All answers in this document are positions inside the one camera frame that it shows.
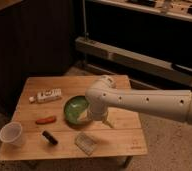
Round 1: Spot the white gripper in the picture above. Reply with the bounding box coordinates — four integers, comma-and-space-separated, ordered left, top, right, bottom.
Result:
87, 103, 114, 129

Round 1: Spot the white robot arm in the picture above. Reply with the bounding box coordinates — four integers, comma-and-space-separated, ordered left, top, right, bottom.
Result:
85, 75, 192, 125

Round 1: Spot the black eraser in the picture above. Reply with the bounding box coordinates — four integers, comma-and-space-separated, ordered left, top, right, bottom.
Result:
42, 131, 58, 145

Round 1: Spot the green bowl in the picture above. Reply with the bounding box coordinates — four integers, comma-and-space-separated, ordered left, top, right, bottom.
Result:
64, 95, 91, 125

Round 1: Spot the white labelled bottle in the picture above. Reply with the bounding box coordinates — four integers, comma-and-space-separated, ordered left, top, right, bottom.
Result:
29, 88, 62, 103

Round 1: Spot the orange carrot toy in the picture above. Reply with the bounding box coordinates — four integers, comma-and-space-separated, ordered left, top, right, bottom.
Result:
35, 116, 56, 125

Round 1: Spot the wooden folding table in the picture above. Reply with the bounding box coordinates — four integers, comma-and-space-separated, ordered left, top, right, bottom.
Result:
0, 76, 147, 161

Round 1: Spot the metal shelf unit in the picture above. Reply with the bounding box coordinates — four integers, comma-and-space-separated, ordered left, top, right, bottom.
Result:
75, 0, 192, 88

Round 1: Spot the clear plastic cup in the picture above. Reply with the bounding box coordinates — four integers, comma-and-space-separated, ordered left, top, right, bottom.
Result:
0, 122, 25, 147

